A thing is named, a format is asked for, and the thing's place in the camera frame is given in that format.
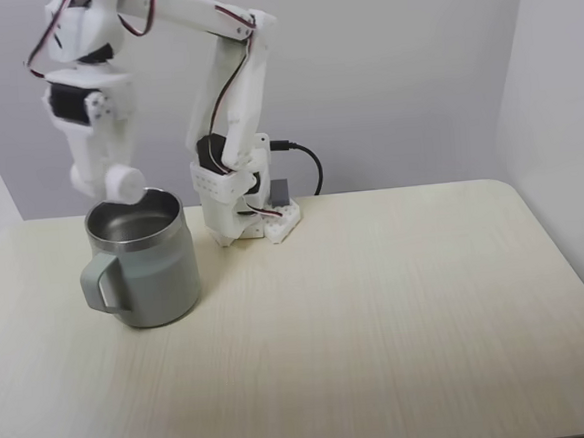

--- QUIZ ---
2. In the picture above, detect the white gauze dressing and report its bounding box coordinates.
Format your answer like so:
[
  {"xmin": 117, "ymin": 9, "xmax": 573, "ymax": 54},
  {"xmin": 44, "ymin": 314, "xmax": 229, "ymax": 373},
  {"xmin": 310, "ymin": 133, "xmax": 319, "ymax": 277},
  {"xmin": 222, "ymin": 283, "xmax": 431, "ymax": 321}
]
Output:
[{"xmin": 101, "ymin": 160, "xmax": 149, "ymax": 208}]

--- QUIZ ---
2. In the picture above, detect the sage green steel mug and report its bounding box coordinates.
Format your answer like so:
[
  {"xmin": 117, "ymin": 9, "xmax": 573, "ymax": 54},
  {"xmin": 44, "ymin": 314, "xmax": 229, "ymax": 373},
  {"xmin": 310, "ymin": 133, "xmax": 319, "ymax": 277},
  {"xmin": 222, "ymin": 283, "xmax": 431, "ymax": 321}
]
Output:
[{"xmin": 73, "ymin": 184, "xmax": 204, "ymax": 335}]

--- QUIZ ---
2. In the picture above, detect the grey clamp block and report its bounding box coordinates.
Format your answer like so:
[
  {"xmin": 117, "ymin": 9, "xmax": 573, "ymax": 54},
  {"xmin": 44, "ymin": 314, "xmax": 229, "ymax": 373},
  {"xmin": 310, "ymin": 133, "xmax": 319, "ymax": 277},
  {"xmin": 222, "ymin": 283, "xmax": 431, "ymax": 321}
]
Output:
[{"xmin": 270, "ymin": 178, "xmax": 292, "ymax": 208}]

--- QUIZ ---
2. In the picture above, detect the red white black servo cable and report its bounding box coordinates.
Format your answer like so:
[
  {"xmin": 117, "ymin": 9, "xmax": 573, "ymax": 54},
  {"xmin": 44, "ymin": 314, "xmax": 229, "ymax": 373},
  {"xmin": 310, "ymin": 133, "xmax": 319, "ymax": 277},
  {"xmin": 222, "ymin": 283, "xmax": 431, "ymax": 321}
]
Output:
[{"xmin": 243, "ymin": 198, "xmax": 293, "ymax": 224}]

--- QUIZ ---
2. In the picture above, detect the black power cable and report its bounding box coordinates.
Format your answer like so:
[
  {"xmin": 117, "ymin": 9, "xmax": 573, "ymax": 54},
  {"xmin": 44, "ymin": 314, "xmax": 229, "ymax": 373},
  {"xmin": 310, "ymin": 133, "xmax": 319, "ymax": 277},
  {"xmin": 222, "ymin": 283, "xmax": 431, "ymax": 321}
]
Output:
[{"xmin": 268, "ymin": 136, "xmax": 325, "ymax": 200}]

